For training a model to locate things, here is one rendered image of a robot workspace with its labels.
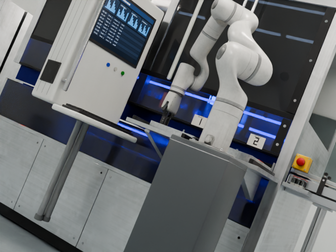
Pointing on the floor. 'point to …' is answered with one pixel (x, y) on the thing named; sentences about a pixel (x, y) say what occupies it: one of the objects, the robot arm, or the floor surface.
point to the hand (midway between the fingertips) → (164, 121)
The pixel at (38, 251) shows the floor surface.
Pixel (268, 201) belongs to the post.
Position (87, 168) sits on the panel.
